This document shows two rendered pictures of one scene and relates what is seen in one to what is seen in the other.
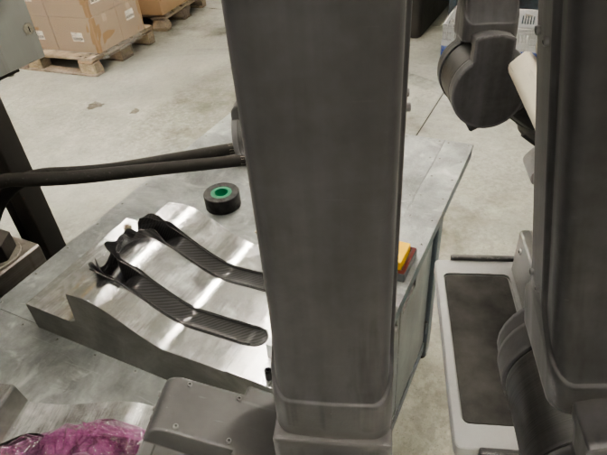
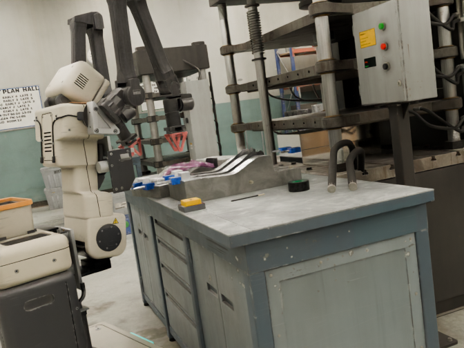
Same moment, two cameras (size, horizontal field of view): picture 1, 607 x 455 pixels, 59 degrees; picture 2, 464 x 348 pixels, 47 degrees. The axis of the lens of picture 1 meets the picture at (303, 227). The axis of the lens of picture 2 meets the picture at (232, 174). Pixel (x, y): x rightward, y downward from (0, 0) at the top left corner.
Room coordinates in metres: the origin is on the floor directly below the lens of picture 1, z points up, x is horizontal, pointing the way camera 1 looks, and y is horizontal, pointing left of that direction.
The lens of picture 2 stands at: (2.11, -1.50, 1.13)
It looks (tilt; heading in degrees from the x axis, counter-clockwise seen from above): 7 degrees down; 131
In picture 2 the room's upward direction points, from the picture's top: 8 degrees counter-clockwise
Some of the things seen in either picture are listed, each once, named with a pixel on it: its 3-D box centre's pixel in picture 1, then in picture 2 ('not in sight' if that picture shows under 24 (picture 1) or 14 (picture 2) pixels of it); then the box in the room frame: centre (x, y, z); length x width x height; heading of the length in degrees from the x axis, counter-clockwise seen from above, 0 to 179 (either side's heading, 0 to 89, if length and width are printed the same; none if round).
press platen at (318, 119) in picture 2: not in sight; (336, 126); (0.58, 1.26, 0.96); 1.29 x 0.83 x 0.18; 151
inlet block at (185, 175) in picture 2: not in sight; (172, 181); (0.57, -0.06, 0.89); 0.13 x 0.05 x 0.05; 61
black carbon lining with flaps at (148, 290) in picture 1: (185, 273); (227, 163); (0.64, 0.19, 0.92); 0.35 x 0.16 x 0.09; 61
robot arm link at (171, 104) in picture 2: not in sight; (172, 105); (0.59, -0.02, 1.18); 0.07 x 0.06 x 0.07; 84
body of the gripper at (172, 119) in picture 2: not in sight; (173, 121); (0.59, -0.02, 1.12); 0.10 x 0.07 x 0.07; 151
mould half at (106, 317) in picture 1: (188, 289); (233, 174); (0.66, 0.20, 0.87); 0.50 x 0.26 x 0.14; 61
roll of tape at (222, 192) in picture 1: (222, 198); (298, 185); (0.99, 0.18, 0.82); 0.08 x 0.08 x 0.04
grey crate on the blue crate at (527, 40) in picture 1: (494, 28); not in sight; (3.47, -1.35, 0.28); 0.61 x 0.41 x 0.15; 61
